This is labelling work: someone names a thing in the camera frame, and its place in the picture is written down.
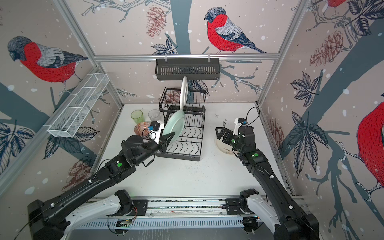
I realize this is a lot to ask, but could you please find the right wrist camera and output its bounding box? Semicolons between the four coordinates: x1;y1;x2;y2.
233;118;247;135

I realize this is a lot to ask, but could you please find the pale green plate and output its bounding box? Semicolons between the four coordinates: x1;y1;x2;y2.
162;110;186;144

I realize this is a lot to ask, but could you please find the horizontal aluminium frame bar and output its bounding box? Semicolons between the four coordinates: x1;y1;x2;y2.
94;53;280;63

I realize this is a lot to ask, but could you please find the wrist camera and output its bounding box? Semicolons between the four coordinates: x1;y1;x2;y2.
233;118;247;135
148;121;165;135

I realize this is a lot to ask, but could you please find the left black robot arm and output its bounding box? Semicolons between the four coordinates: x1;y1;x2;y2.
28;133;175;240

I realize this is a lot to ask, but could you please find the white wire wall basket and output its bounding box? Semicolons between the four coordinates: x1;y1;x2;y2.
48;73;110;138

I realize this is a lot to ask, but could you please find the black hanging wall basket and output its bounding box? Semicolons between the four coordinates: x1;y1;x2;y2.
155;58;221;81

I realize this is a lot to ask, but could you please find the clear drinking glass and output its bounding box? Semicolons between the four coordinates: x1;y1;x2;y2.
148;109;162;122

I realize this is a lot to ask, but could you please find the black two-tier dish rack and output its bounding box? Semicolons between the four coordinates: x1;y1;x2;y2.
156;88;206;162

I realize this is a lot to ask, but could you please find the white plate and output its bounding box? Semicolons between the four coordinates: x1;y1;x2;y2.
215;139;234;155
180;76;189;111

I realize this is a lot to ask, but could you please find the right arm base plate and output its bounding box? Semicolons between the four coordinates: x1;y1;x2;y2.
221;197;267;215

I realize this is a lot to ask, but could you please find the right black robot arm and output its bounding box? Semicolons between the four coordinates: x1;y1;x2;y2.
215;126;319;240

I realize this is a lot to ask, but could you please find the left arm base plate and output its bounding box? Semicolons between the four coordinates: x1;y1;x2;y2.
108;200;149;217

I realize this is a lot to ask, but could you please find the aluminium mounting rail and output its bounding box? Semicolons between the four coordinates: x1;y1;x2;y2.
61;196;311;220

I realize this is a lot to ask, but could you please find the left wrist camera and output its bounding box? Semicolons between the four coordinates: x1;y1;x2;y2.
148;121;165;135

